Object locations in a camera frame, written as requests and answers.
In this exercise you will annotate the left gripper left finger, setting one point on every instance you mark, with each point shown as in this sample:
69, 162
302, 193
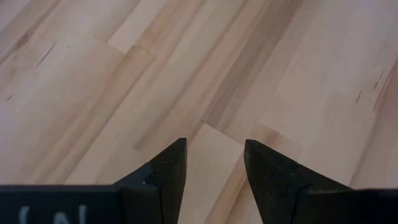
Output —
164, 186

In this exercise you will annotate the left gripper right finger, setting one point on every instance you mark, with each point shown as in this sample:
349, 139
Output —
273, 186

